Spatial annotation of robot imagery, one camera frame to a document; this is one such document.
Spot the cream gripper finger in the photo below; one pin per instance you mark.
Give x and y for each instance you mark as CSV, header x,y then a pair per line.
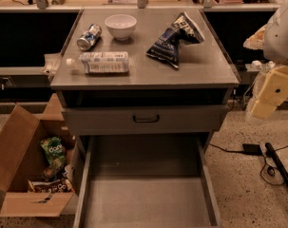
x,y
270,91

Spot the clear plastic water bottle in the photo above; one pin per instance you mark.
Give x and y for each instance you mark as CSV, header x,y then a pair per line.
x,y
111,62

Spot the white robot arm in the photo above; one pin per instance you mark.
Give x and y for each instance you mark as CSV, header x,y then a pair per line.
x,y
273,40

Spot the closed grey upper drawer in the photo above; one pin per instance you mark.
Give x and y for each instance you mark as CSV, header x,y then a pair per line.
x,y
144,119

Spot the grey drawer cabinet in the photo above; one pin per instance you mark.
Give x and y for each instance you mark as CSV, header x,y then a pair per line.
x,y
204,75

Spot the open grey lower drawer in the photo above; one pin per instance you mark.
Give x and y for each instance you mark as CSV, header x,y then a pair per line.
x,y
146,181

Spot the white power strip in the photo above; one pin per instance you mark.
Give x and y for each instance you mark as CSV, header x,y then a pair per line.
x,y
260,66

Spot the black floor bar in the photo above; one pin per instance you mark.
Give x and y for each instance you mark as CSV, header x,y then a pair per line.
x,y
273,154

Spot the black power adapter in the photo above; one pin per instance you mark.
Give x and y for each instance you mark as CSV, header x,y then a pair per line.
x,y
252,149

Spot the blue chip bag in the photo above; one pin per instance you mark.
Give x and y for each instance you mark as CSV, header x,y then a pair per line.
x,y
182,30

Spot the white ceramic bowl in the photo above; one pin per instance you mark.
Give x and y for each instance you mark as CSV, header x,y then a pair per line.
x,y
121,26

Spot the silver blue soda can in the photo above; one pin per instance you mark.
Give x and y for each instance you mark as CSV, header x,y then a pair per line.
x,y
89,38

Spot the green snack bag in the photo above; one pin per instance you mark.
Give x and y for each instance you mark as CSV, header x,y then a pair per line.
x,y
55,152

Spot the brown snack packet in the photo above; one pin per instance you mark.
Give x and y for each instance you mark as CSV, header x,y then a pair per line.
x,y
57,186

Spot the brown cardboard box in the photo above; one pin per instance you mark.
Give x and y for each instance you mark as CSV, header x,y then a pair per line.
x,y
23,160

